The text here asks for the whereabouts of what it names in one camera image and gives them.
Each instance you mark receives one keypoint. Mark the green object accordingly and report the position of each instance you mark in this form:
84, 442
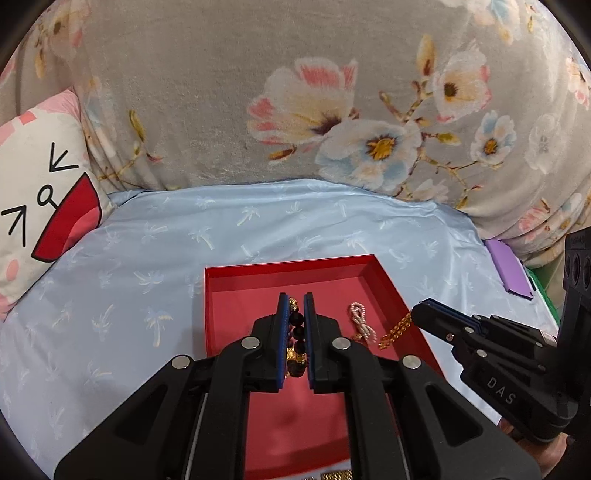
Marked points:
545, 286

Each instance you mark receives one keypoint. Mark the white cat face pillow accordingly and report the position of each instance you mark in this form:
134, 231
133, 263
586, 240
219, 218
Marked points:
32, 152

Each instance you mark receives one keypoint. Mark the red cardboard box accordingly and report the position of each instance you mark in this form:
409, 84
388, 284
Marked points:
231, 295

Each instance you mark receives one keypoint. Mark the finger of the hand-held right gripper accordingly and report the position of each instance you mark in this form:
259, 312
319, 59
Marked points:
455, 311
434, 321

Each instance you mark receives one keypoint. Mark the gold wrist watch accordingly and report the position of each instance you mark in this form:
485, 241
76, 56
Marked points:
337, 475

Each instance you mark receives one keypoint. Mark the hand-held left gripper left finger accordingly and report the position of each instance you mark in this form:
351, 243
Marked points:
281, 341

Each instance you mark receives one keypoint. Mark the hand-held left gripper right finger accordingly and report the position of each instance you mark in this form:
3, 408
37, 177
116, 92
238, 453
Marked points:
310, 341

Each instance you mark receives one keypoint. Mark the purple notebook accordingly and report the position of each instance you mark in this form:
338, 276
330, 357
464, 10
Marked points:
508, 267

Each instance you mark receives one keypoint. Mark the person's right hand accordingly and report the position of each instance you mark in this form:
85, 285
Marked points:
549, 459

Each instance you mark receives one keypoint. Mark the light blue palm-print sheet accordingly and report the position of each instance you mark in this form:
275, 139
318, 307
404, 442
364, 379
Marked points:
138, 258

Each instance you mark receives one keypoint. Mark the grey floral blanket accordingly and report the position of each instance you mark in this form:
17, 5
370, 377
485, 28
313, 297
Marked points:
207, 92

